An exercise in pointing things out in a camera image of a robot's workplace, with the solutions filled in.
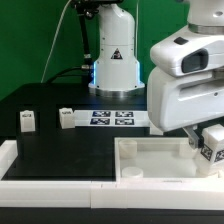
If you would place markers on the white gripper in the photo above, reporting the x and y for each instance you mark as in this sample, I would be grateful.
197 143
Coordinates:
177 102

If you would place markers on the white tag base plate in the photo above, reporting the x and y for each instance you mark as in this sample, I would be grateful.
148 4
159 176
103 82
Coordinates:
111 118

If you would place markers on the white square tabletop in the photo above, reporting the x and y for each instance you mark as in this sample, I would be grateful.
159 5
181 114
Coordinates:
157 158

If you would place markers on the white U-shaped fence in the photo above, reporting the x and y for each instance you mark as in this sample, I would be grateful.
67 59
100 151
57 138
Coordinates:
140 194

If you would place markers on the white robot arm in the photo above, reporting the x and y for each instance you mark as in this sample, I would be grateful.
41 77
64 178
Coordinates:
116 71

